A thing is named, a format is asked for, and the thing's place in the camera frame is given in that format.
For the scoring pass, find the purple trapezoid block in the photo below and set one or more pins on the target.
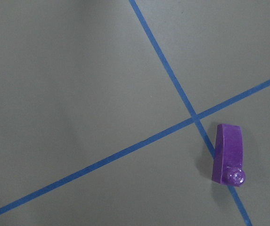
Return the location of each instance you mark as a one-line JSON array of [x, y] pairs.
[[228, 156]]

